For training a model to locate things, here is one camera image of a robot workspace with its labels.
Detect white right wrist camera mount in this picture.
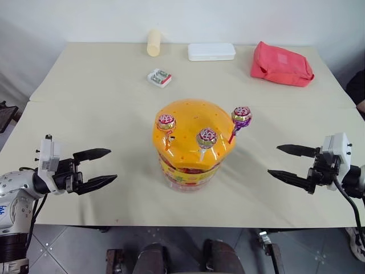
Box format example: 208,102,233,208
321,132,352,191

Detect black object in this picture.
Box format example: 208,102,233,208
0,101,19,134

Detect red fabric pouch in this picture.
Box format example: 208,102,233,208
250,41,315,88

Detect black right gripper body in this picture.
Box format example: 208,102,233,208
306,147,343,195

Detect cream cylinder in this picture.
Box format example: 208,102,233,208
146,29,163,57

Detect white rectangular plastic case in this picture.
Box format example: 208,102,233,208
187,42,237,62

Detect lollipop with white stick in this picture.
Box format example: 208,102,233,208
195,127,220,164

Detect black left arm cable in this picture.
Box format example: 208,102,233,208
25,192,48,252

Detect beige table cover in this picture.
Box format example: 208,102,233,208
0,42,365,229

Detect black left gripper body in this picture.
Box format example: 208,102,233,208
52,157,85,196

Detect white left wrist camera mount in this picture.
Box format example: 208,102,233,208
36,133,67,196

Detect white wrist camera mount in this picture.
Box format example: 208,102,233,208
321,132,352,191
36,133,67,196

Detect small white red-edged pack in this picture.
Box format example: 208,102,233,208
147,68,173,89

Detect clear plastic candy jar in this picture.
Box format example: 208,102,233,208
156,152,221,195

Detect dark rounded shape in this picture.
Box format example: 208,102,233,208
132,242,172,274
202,239,246,274

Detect metal table leg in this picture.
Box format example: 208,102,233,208
256,229,286,274

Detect person in dark clothing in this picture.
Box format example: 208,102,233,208
345,68,365,118

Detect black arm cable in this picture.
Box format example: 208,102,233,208
332,174,365,232
25,192,48,252

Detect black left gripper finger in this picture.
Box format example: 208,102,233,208
72,148,112,165
76,174,118,196

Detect lollipop with purple wrapper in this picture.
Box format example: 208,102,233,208
227,106,253,144

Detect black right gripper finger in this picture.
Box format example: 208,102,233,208
267,169,310,192
276,144,317,158

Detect light patterned shoe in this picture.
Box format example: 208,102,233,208
343,227,365,262

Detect rusty brown metal plate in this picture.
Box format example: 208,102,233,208
106,248,126,274

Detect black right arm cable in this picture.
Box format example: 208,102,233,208
332,174,365,232

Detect lollipop with orange stick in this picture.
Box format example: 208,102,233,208
156,113,177,152

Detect orange perforated jar lid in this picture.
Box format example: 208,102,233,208
152,98,239,170

